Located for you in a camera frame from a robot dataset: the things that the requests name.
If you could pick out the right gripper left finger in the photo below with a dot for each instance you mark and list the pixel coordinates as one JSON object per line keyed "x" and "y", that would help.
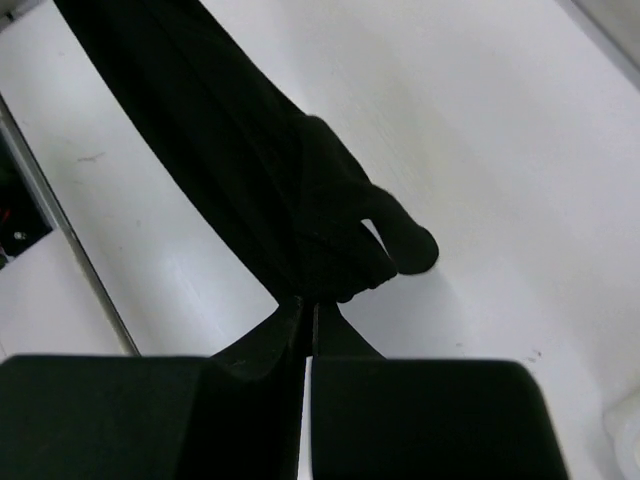
{"x": 234, "y": 415}

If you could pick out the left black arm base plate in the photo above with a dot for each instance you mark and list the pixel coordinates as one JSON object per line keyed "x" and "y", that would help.
{"x": 22, "y": 222}

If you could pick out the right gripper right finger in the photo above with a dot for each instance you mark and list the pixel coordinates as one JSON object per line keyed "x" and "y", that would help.
{"x": 378, "y": 418}

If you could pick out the black skirt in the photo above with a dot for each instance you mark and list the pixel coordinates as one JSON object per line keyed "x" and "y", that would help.
{"x": 276, "y": 184}

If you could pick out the aluminium table edge rail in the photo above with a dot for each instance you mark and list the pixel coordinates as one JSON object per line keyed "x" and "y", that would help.
{"x": 40, "y": 189}

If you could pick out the white plastic laundry basket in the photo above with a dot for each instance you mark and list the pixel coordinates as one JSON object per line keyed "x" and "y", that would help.
{"x": 621, "y": 423}

